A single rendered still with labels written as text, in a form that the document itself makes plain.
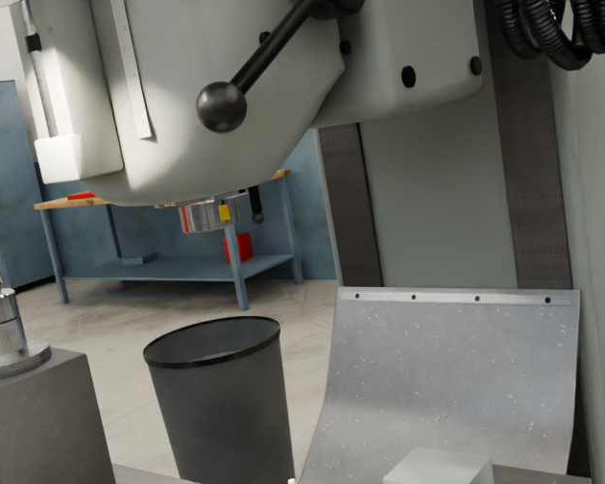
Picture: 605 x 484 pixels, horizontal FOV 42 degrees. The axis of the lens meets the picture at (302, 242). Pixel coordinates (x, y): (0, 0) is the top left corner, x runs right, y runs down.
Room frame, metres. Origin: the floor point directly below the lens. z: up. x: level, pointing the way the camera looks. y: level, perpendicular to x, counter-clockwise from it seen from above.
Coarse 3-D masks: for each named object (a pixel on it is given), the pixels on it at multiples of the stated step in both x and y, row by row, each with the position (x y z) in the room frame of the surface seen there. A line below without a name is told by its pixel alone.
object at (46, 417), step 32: (32, 352) 0.78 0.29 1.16; (64, 352) 0.81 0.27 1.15; (0, 384) 0.73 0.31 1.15; (32, 384) 0.75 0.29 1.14; (64, 384) 0.77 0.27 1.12; (0, 416) 0.72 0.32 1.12; (32, 416) 0.74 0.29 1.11; (64, 416) 0.77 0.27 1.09; (96, 416) 0.79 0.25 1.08; (0, 448) 0.72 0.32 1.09; (32, 448) 0.74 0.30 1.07; (64, 448) 0.76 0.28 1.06; (96, 448) 0.79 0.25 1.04; (0, 480) 0.71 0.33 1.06; (32, 480) 0.73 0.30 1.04; (64, 480) 0.76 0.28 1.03; (96, 480) 0.78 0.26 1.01
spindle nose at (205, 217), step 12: (204, 204) 0.60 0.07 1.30; (216, 204) 0.60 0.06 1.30; (228, 204) 0.60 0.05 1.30; (180, 216) 0.61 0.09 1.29; (192, 216) 0.60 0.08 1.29; (204, 216) 0.60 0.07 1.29; (216, 216) 0.60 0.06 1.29; (240, 216) 0.62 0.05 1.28; (192, 228) 0.60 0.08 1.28; (204, 228) 0.60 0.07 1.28; (216, 228) 0.60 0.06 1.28
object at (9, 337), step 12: (0, 312) 0.78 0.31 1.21; (12, 312) 0.79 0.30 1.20; (0, 324) 0.78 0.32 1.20; (12, 324) 0.78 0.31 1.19; (0, 336) 0.77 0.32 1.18; (12, 336) 0.78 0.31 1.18; (24, 336) 0.80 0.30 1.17; (0, 348) 0.77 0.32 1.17; (12, 348) 0.78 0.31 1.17; (24, 348) 0.79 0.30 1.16; (0, 360) 0.77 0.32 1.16
